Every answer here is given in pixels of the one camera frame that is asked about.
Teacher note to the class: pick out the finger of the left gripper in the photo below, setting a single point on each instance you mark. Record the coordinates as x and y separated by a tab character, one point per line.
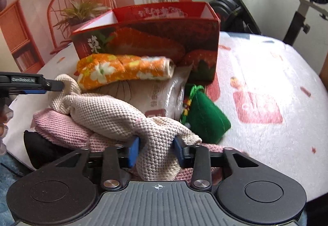
31	92
14	81

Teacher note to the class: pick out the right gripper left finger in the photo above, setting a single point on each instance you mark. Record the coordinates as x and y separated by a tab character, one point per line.
132	151

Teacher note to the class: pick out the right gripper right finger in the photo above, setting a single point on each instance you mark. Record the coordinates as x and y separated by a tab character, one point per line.
181	152

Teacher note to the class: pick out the cream knitted cloth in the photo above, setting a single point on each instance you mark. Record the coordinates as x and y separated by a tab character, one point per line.
120	121

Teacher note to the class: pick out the pink knitted cloth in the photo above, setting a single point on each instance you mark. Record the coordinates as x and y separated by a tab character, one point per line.
64	131

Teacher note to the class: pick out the white mask plastic bag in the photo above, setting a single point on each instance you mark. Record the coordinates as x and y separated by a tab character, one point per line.
152	97

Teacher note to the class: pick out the person's hand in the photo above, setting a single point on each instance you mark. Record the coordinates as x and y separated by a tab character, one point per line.
6	116

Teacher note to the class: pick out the green felt zongzi toy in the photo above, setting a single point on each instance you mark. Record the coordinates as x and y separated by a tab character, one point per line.
202	116

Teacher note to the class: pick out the black cloth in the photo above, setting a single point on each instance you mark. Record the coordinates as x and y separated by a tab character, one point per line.
41	151

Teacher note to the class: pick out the orange floral rolled towel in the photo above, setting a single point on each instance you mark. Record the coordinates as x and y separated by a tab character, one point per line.
97	70

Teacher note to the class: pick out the white patterned table cloth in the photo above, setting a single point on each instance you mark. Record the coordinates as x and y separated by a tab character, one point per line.
275	102

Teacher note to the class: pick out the red strawberry cardboard box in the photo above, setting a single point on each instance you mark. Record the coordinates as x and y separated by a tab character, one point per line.
185	32

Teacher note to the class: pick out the black exercise bike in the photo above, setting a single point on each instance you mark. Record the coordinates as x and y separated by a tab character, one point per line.
269	5

